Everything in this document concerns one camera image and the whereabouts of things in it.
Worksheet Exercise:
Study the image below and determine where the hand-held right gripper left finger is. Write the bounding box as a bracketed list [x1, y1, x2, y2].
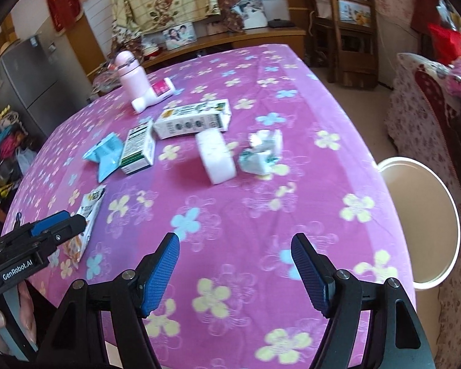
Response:
[48, 232, 180, 369]

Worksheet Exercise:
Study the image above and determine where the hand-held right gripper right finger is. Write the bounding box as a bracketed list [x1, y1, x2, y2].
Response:
[291, 233, 433, 369]

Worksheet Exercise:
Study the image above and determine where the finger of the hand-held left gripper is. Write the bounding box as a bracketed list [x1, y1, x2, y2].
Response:
[33, 215, 89, 256]
[0, 210, 72, 244]

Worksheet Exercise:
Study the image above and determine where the white orange snack packet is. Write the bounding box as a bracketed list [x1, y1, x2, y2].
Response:
[62, 184, 107, 264]

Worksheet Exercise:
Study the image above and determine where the white plastic bag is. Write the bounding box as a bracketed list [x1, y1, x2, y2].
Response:
[15, 146, 37, 175]

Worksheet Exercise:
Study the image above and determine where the blue snack packet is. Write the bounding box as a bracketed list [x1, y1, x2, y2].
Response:
[82, 133, 124, 183]

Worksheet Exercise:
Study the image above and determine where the pink floral tablecloth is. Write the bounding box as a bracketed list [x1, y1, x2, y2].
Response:
[2, 44, 419, 369]

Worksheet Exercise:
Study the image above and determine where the pile of colourful bags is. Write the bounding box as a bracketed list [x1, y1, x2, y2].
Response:
[0, 111, 27, 162]

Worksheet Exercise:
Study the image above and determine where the small green white carton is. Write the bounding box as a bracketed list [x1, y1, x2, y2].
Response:
[119, 120, 156, 176]

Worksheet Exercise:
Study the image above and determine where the crumpled clear teal wrapper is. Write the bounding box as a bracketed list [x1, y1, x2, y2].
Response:
[237, 129, 284, 177]

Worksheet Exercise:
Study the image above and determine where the white foam block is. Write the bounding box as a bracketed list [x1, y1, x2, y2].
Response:
[195, 128, 238, 185]

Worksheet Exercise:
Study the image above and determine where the grey refrigerator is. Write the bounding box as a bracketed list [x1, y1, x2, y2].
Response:
[0, 33, 83, 139]

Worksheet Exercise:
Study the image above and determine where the pile of clear plastic bags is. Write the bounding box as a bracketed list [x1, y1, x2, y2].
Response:
[92, 67, 120, 93]

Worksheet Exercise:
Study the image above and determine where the long white green carton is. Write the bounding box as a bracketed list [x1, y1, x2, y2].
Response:
[153, 99, 232, 140]

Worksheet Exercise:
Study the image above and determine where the white bottle magenta label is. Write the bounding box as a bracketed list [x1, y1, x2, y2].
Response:
[131, 78, 176, 114]

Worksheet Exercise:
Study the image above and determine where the pink water bottle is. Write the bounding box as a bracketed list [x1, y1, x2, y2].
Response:
[113, 51, 153, 102]

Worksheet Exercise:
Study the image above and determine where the floral covered sofa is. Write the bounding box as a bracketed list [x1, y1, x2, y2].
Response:
[384, 52, 461, 369]

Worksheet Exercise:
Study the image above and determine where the wooden chair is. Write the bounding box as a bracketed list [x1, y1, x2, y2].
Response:
[300, 0, 381, 91]

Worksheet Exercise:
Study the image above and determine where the red hanging decoration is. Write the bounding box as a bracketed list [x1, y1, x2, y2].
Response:
[42, 0, 85, 33]

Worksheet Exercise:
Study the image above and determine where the wooden cabinet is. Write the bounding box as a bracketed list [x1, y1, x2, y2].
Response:
[88, 27, 307, 81]

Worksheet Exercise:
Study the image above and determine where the red cushion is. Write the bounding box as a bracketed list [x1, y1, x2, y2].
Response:
[428, 23, 461, 66]

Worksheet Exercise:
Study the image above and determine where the brown patterned cloth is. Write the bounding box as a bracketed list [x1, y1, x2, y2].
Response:
[215, 0, 250, 33]

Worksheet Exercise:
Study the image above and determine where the large photo frame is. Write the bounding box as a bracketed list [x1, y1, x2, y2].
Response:
[162, 22, 197, 50]

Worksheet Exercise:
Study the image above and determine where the small photo frame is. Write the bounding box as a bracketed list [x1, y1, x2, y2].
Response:
[234, 1, 269, 28]

